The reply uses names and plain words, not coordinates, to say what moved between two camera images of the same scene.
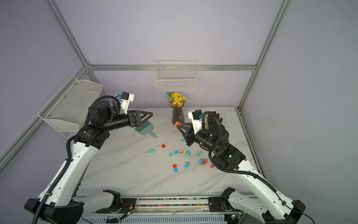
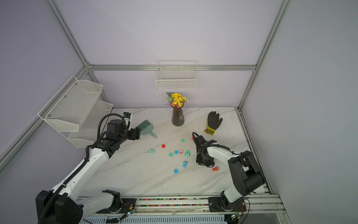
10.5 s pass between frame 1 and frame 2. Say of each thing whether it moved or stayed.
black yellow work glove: stayed
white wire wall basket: stayed
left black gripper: moved
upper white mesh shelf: stayed
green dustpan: stayed
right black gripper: moved
